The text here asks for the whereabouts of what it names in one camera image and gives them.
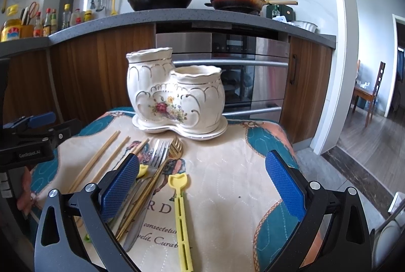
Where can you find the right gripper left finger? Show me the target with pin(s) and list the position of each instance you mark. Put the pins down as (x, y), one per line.
(59, 245)

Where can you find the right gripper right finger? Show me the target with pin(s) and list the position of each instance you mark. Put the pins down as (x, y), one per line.
(347, 243)

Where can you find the bamboo chopstick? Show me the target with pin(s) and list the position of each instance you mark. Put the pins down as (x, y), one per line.
(83, 173)
(139, 147)
(108, 162)

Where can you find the yellow plastic tulip utensil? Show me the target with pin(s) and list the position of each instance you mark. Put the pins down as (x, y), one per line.
(178, 182)

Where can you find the silver fork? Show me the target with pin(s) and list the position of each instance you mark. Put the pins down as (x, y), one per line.
(158, 157)

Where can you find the gold fork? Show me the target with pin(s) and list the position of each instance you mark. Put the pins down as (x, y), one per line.
(171, 151)

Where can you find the person's left hand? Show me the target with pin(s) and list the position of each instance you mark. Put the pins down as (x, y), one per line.
(26, 201)

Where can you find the quilted printed table mat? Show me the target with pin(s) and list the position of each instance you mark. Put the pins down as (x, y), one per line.
(235, 217)

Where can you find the wooden cabinet door left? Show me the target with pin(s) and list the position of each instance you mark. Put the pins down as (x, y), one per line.
(90, 71)

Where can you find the wooden cabinet door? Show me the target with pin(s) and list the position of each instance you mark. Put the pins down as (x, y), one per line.
(90, 71)
(306, 88)

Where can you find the yellow lidded jar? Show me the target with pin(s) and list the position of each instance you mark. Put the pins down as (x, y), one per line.
(11, 30)

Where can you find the red-label sauce bottle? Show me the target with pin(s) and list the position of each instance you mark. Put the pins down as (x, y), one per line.
(47, 23)

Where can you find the yellow-capped oil bottle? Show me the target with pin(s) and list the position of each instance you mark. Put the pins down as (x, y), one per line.
(66, 16)

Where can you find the wooden dining chair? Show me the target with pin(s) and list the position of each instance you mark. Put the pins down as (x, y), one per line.
(369, 96)

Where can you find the yellow mustard bottle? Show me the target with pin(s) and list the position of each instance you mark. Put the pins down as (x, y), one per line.
(88, 16)

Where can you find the wooden cabinet door right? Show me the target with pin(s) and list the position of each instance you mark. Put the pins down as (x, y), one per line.
(306, 88)

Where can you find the cream ceramic utensil holder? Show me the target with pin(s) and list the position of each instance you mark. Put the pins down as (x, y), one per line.
(188, 100)

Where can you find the stainless steel oven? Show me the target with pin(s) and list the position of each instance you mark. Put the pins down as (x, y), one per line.
(254, 66)

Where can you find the white ceramic fluted dish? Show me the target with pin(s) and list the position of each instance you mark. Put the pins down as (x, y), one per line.
(308, 26)

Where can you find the grey speckled countertop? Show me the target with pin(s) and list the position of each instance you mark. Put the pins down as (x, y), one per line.
(172, 20)

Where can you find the green kettle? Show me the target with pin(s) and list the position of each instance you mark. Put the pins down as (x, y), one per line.
(280, 10)

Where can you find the red-brown frying pan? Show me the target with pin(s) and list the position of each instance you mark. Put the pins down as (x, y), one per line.
(246, 6)

